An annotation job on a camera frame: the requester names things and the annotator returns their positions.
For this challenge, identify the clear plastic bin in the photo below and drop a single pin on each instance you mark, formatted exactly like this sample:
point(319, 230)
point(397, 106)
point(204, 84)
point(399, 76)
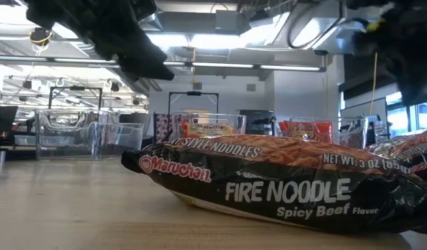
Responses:
point(352, 135)
point(239, 125)
point(67, 128)

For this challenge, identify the long ceiling light strip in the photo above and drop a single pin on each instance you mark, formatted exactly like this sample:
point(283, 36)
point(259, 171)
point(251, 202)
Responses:
point(216, 65)

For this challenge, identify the ceiling security camera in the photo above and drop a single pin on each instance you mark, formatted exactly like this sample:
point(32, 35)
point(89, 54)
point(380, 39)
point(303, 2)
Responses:
point(320, 52)

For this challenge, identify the black cabinet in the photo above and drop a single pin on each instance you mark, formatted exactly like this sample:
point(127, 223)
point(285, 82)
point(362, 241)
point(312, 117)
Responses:
point(258, 123)

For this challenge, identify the yellow tape tag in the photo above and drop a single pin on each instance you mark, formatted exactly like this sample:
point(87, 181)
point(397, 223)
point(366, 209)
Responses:
point(374, 26)

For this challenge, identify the silver metal post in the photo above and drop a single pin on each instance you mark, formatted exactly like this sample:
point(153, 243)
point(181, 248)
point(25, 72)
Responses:
point(1, 161)

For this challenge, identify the yellow Maruchan ramen packet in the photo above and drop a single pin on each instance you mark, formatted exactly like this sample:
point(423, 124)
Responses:
point(208, 129)

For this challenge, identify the black stand frame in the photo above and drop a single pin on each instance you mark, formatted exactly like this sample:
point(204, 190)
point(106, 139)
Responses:
point(194, 93)
point(76, 88)

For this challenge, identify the large silver rectangular duct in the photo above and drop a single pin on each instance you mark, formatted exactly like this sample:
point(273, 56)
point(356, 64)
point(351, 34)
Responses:
point(317, 27)

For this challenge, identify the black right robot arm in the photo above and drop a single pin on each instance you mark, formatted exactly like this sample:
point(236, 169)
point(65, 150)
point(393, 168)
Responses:
point(366, 3)

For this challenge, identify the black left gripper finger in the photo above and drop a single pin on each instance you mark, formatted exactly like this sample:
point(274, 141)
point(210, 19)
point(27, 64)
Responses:
point(143, 62)

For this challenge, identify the black white patterned cloth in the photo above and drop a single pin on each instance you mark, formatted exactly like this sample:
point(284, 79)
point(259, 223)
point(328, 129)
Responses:
point(162, 126)

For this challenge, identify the black Fire Noodle packet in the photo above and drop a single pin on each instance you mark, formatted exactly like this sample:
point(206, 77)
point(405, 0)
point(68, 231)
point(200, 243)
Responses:
point(268, 194)
point(414, 152)

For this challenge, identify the grey wall vent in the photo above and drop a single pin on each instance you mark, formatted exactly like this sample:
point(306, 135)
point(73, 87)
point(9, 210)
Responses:
point(251, 87)

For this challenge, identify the black monitor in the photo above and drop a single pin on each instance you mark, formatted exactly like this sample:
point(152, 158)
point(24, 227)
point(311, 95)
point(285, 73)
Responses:
point(3, 118)

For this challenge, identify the bright ceiling light panel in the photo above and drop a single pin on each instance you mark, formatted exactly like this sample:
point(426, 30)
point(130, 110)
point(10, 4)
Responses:
point(206, 41)

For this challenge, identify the glass window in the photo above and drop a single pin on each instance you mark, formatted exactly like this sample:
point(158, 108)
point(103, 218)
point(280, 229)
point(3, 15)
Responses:
point(425, 118)

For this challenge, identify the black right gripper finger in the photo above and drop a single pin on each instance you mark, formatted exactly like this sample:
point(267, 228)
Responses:
point(418, 80)

